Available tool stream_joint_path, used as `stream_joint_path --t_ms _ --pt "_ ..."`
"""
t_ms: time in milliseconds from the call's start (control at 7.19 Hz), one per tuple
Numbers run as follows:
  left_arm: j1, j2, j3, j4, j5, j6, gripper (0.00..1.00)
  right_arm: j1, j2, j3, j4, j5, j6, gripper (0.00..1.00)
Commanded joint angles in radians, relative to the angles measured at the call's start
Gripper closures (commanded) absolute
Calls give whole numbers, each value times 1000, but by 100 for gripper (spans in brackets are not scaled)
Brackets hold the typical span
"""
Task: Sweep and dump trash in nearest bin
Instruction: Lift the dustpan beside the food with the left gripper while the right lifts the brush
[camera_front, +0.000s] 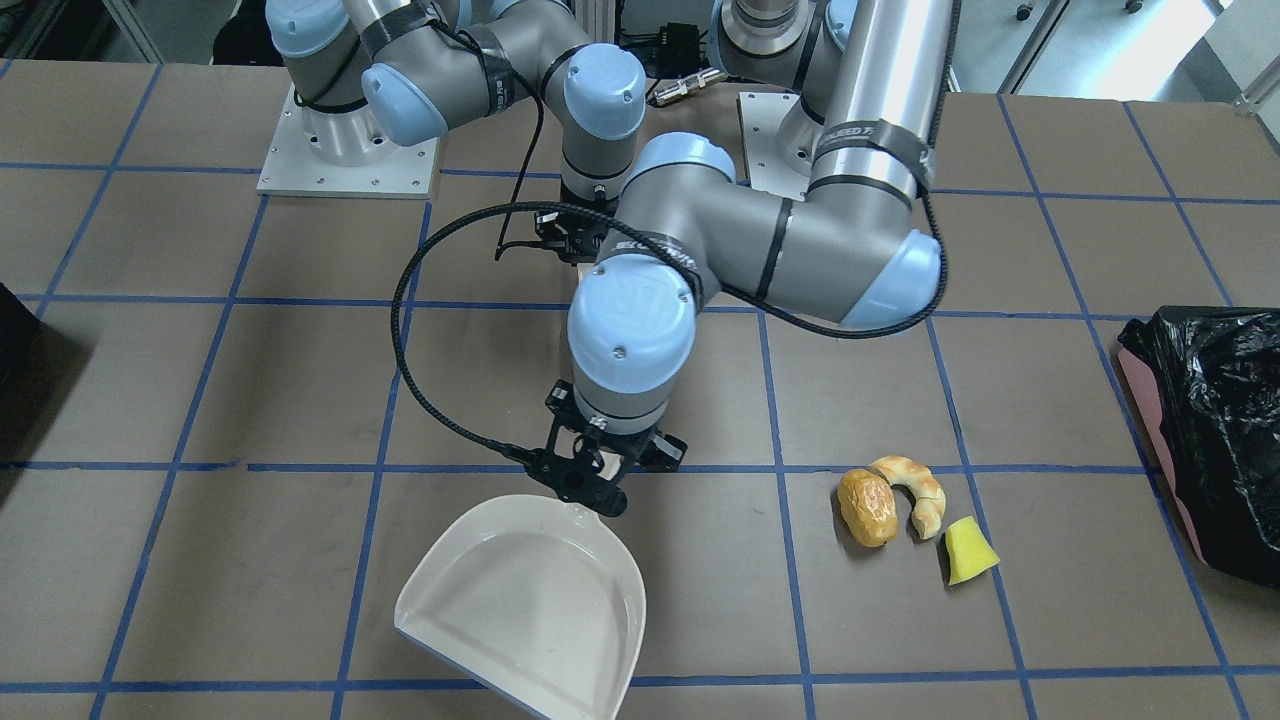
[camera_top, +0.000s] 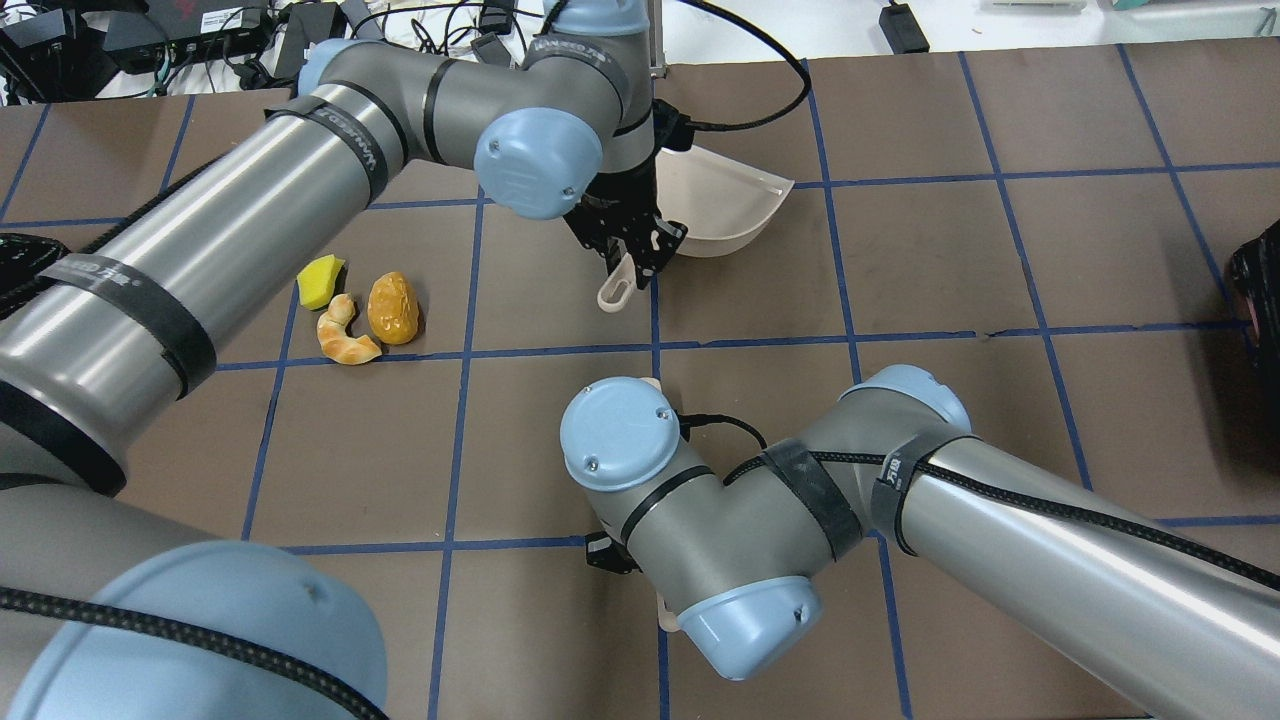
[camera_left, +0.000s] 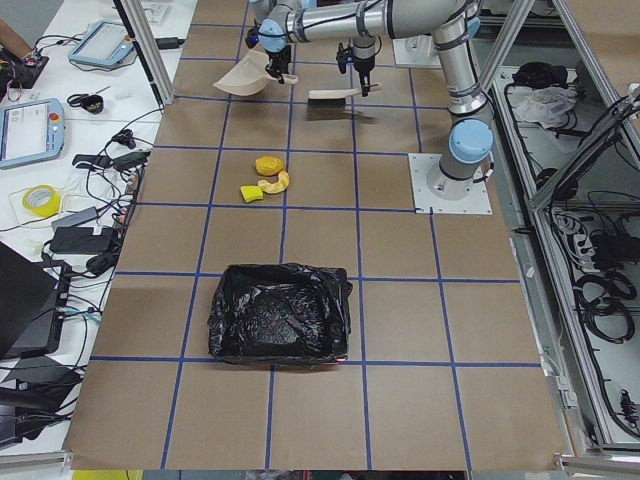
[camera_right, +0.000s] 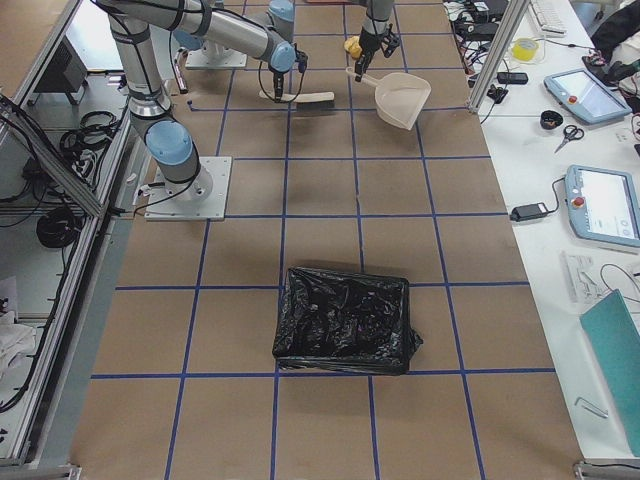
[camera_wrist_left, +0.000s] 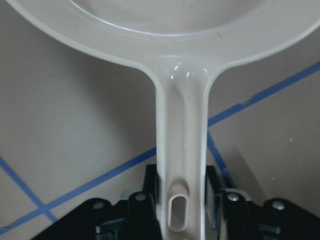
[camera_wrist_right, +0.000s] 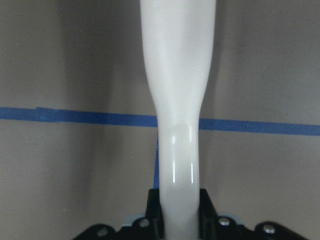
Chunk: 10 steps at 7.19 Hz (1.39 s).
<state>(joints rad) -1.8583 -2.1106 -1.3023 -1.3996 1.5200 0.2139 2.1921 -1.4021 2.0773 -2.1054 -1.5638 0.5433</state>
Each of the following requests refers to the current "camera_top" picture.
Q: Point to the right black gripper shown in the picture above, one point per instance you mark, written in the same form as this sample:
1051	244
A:
604	553

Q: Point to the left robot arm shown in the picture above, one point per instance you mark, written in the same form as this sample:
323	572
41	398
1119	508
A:
110	612

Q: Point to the toy bread roll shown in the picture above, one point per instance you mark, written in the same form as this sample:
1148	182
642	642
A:
393	310

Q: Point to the white brush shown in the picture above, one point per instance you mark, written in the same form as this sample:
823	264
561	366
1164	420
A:
667	619

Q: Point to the yellow sponge piece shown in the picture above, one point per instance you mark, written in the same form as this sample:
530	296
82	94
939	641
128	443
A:
317	281

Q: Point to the black lined bin left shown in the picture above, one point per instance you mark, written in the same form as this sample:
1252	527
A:
24	257

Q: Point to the black lined bin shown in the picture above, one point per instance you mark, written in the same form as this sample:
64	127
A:
1253	272
24	257

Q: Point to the black lined bin right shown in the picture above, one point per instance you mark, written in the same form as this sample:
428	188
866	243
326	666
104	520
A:
1253	272

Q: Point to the black power adapter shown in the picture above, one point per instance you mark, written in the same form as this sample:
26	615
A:
901	29

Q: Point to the white plastic dustpan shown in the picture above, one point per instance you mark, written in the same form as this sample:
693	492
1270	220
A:
724	203

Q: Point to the toy croissant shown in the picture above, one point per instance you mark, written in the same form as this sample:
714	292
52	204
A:
332	332

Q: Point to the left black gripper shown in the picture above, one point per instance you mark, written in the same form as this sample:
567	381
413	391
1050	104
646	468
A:
622	197

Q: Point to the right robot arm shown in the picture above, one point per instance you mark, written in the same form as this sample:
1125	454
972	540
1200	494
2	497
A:
1181	630

